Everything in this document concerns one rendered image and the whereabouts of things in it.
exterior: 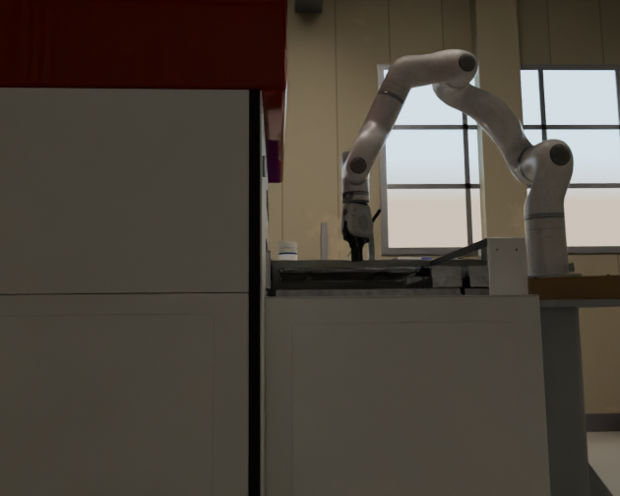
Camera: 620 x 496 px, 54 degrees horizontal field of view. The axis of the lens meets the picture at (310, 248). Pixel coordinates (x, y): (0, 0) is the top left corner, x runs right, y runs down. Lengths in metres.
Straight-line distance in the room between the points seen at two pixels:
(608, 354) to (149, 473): 3.98
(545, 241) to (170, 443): 1.28
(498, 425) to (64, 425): 0.90
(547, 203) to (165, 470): 1.36
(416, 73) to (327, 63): 2.75
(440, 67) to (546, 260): 0.67
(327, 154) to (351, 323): 3.15
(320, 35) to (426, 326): 3.59
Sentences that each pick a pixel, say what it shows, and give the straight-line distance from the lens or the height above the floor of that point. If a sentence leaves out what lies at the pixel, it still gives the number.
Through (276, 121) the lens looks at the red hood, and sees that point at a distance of 1.43.
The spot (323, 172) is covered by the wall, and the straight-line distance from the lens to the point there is 4.41.
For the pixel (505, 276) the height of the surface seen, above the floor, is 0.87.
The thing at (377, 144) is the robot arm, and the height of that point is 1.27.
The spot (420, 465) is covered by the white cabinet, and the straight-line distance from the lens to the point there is 1.43.
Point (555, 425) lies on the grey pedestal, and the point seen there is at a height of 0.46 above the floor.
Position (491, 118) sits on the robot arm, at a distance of 2.00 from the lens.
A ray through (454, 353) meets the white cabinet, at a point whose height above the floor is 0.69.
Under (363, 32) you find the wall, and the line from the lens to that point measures 4.80.
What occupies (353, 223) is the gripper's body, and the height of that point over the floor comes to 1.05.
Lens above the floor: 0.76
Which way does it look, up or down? 7 degrees up
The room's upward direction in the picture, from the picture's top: 1 degrees counter-clockwise
